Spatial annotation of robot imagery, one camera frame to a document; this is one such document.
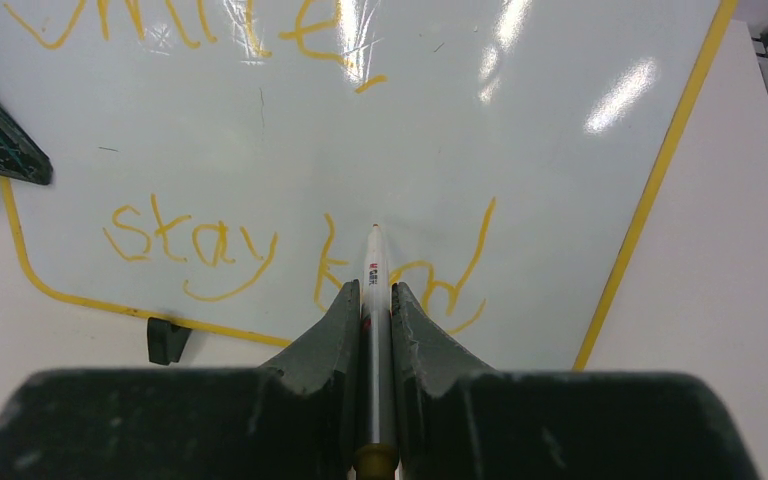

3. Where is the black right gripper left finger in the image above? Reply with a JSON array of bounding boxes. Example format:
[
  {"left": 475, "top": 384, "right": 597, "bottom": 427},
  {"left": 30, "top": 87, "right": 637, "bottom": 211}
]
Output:
[{"left": 0, "top": 281, "right": 360, "bottom": 479}]

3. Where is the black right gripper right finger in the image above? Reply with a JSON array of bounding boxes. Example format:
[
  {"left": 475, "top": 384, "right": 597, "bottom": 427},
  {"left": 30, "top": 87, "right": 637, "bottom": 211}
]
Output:
[{"left": 392, "top": 283, "right": 759, "bottom": 479}]

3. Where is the white marker pen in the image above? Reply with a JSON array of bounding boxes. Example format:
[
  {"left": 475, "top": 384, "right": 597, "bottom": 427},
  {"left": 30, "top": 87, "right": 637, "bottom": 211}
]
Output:
[{"left": 354, "top": 224, "right": 399, "bottom": 479}]

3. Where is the yellow framed whiteboard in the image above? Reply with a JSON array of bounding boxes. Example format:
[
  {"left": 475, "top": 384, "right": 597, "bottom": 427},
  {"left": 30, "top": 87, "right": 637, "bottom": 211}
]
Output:
[{"left": 0, "top": 1, "right": 735, "bottom": 369}]

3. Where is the black left whiteboard stand foot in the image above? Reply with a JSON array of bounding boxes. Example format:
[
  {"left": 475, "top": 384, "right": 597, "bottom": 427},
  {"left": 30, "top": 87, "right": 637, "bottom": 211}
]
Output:
[{"left": 146, "top": 317, "right": 193, "bottom": 366}]

